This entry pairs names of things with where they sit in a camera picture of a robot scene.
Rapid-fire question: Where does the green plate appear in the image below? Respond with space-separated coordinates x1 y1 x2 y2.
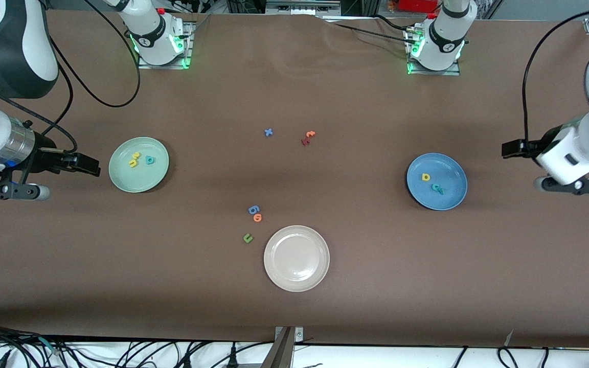
109 136 170 194

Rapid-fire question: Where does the blue plate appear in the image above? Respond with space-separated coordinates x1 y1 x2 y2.
406 153 468 211

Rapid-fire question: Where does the brown paper table cover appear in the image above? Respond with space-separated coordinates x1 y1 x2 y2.
0 10 589 348

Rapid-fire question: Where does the red background box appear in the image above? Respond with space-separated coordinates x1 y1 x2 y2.
396 0 441 13

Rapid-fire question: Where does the beige plate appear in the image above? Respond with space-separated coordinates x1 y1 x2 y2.
263 225 331 292

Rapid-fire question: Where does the grey background device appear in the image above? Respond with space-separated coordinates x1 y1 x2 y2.
265 0 341 16

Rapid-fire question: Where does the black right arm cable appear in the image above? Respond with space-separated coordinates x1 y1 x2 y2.
0 0 141 153

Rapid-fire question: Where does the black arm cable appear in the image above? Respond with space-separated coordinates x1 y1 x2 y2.
0 0 141 153
521 8 589 151

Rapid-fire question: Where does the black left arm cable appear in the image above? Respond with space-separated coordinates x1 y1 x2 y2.
521 8 589 151

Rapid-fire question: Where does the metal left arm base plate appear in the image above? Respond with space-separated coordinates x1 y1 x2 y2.
406 26 462 76

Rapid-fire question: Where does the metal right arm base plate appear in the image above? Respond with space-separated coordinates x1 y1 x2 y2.
136 20 194 70

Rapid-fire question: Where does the black cable on table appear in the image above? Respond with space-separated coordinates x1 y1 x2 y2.
320 14 418 45

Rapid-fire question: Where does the metal table edge bracket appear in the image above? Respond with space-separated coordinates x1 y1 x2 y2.
261 326 305 368

